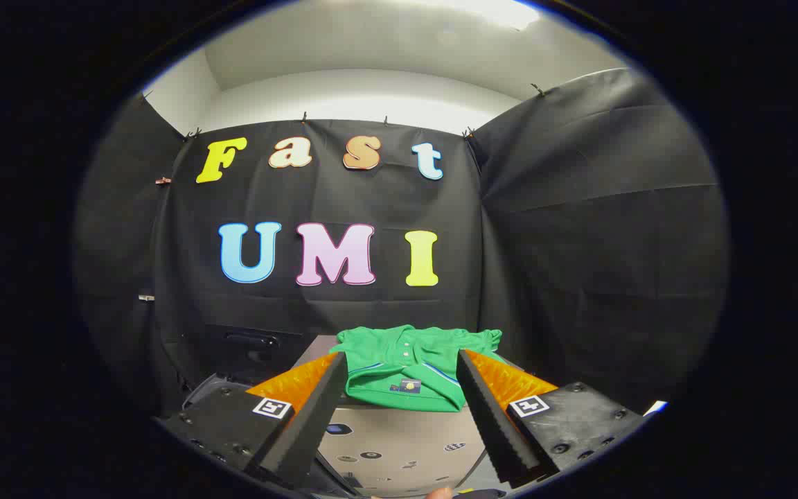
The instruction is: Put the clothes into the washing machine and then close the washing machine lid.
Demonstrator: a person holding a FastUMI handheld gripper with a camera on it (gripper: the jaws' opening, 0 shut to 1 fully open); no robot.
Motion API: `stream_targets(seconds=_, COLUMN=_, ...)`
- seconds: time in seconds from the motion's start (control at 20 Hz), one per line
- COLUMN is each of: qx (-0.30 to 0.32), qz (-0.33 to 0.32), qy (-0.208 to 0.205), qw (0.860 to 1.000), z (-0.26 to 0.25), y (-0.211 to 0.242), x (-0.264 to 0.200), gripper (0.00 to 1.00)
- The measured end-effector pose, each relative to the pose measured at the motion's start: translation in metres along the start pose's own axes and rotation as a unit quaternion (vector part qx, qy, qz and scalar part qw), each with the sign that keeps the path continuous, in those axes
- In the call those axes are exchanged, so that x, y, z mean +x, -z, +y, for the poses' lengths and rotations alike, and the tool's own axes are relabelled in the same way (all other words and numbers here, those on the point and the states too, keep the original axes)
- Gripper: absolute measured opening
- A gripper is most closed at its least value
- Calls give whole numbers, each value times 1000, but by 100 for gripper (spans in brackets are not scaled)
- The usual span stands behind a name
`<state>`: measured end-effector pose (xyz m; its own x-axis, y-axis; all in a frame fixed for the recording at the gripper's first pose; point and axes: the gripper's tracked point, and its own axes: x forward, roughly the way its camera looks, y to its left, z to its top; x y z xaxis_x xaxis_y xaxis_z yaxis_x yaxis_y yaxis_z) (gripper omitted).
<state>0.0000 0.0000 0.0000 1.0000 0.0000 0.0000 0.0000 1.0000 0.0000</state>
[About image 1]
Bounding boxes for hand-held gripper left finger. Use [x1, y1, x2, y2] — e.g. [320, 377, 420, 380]
[157, 350, 349, 490]

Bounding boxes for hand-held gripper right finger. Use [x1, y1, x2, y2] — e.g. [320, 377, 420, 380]
[456, 349, 649, 489]

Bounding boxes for washing machine lid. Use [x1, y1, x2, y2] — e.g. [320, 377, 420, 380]
[202, 324, 306, 385]

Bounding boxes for green polo shirt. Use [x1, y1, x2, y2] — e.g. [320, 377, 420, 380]
[330, 324, 511, 414]

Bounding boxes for black backdrop cloth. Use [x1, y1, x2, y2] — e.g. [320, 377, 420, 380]
[73, 67, 730, 417]

